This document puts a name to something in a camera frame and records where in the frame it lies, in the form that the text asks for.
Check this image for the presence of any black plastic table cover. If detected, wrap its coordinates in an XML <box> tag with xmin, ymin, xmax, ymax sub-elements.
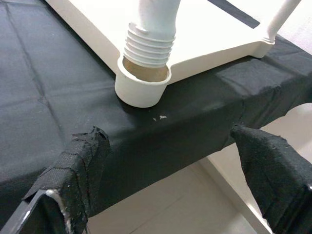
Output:
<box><xmin>0</xmin><ymin>0</ymin><xmax>312</xmax><ymax>217</ymax></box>

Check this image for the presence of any white plastic table leg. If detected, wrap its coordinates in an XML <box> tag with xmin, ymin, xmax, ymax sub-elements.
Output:
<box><xmin>123</xmin><ymin>0</ymin><xmax>182</xmax><ymax>70</ymax></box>
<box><xmin>262</xmin><ymin>0</ymin><xmax>302</xmax><ymax>46</ymax></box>

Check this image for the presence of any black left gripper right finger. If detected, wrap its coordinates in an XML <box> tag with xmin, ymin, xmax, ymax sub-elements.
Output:
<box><xmin>230</xmin><ymin>124</ymin><xmax>312</xmax><ymax>234</ymax></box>

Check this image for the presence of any white plastic table top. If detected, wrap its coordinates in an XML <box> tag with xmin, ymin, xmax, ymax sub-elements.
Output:
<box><xmin>45</xmin><ymin>0</ymin><xmax>277</xmax><ymax>108</ymax></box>

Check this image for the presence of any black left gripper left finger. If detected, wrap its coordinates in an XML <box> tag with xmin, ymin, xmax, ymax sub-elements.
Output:
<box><xmin>7</xmin><ymin>125</ymin><xmax>112</xmax><ymax>234</ymax></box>

